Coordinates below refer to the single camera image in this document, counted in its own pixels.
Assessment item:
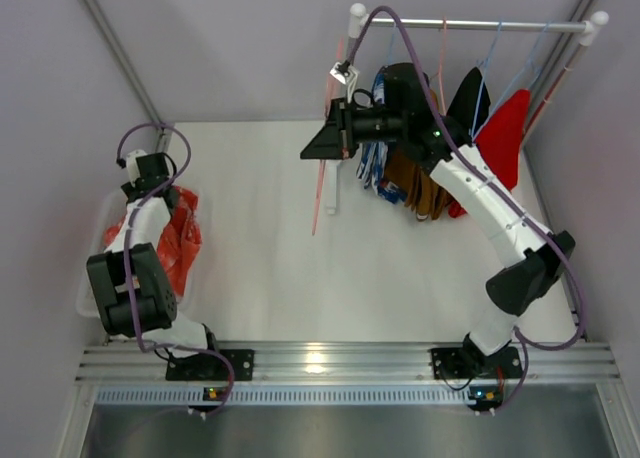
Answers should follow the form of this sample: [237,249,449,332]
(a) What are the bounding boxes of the orange white patterned trousers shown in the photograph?
[102,186,202,305]

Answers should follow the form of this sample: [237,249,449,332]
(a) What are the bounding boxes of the pink plastic hanger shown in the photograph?
[311,37,346,236]

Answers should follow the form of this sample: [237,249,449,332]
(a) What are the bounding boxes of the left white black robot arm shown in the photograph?
[86,150,220,367]

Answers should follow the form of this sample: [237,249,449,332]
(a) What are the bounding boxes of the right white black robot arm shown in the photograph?
[300,61,575,378]

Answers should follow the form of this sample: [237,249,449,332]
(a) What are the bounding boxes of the blue white patterned trousers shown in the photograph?
[356,64,407,205]

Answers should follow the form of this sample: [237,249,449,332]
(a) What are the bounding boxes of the brown trousers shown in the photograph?
[385,89,456,223]

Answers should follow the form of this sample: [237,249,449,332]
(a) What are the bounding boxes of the light blue hanger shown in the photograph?
[384,23,397,67]

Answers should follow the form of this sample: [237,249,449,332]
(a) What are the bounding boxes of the pink hanger with brown trousers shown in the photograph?
[436,16,448,114]

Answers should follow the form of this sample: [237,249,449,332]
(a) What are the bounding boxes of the black trousers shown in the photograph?
[447,67,491,136]

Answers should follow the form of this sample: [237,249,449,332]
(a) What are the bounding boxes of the blue hanger with black trousers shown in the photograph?
[467,20,504,144]

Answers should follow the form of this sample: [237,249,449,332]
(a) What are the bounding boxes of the red trousers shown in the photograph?
[450,89,531,191]

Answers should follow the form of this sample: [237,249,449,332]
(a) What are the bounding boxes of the blue hanger with red trousers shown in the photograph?
[471,23,553,149]

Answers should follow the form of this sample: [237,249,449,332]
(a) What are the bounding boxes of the white plastic basket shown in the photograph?
[88,187,210,312]

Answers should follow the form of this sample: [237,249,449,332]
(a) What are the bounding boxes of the white metal clothes rack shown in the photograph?
[322,3,611,216]

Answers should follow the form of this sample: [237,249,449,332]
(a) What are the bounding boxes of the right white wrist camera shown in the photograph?
[329,60,359,102]

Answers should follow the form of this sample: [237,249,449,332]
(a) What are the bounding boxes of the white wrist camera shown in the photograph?
[116,149,148,184]
[329,60,359,102]

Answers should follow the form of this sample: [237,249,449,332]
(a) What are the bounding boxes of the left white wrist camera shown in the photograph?
[116,149,148,184]

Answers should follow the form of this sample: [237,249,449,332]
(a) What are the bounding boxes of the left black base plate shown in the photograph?
[165,349,255,382]

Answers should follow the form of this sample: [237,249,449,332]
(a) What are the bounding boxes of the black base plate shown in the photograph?
[429,346,523,381]
[165,349,255,382]

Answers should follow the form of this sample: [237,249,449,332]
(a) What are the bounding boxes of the aluminium mounting rail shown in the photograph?
[75,341,621,384]

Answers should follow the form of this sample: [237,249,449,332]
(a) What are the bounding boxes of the grey slotted cable duct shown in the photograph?
[95,384,497,406]

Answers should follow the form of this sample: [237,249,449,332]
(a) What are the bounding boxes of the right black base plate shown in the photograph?
[429,346,523,381]

